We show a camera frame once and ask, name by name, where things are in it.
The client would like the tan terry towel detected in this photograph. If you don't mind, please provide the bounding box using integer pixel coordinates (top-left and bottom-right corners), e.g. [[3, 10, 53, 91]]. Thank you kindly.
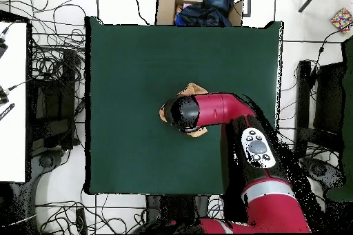
[[159, 81, 210, 138]]

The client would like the dark green table cloth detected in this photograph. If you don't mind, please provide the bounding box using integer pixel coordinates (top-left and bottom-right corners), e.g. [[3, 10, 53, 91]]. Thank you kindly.
[[84, 15, 284, 195]]

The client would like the navy shiny garment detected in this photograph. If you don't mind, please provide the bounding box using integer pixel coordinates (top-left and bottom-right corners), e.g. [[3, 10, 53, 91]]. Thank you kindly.
[[174, 3, 233, 28]]

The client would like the brown cardboard box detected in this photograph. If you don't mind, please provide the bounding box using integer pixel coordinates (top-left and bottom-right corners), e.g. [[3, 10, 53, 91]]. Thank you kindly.
[[155, 0, 245, 28]]

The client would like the grey round stand base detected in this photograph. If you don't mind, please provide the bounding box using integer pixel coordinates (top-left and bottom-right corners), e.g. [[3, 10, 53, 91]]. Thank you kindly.
[[30, 149, 65, 186], [300, 157, 344, 190]]

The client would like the white desk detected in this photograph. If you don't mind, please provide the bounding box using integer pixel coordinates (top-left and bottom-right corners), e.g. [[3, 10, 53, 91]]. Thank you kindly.
[[0, 21, 28, 183]]

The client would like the black perforated strip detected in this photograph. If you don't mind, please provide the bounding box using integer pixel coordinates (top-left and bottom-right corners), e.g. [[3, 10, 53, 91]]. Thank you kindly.
[[0, 103, 15, 121]]

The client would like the green draped cloth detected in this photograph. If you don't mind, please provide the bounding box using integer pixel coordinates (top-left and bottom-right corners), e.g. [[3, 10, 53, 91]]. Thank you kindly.
[[325, 35, 353, 203]]

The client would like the black device on desk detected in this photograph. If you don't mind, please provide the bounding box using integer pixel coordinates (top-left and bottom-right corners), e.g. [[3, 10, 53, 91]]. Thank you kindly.
[[0, 36, 9, 59]]

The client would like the multicoloured patterned cube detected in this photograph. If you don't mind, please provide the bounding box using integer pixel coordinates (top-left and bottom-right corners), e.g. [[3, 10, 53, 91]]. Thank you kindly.
[[330, 7, 353, 35]]

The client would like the black stand frame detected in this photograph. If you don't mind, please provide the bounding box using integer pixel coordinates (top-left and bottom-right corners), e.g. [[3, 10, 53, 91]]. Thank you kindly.
[[27, 49, 81, 159], [294, 59, 346, 159]]

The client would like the black device with cable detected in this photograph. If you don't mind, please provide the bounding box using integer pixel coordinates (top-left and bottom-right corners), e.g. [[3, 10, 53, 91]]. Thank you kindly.
[[0, 85, 10, 106]]

